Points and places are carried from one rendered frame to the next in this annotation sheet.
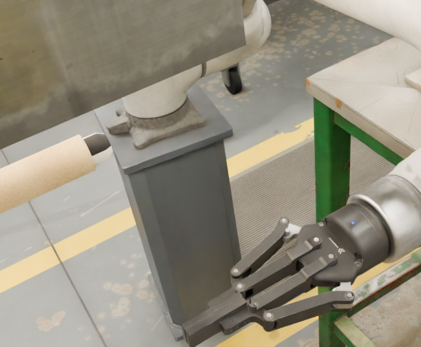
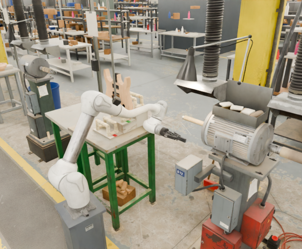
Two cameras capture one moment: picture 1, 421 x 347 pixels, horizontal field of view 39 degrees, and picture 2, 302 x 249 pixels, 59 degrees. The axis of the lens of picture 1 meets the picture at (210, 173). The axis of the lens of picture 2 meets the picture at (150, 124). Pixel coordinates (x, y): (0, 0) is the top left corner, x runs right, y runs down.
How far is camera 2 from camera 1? 2.11 m
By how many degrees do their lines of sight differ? 87
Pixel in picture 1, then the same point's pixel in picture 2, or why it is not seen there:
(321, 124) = (110, 157)
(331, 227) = (165, 131)
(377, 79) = (108, 142)
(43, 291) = not seen: outside the picture
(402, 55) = (99, 140)
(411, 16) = (150, 106)
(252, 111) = not seen: outside the picture
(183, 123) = not seen: hidden behind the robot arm
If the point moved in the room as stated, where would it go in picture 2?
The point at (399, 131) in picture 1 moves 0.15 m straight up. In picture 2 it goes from (126, 140) to (125, 124)
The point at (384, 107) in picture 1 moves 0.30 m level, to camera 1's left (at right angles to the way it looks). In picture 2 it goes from (118, 141) to (129, 159)
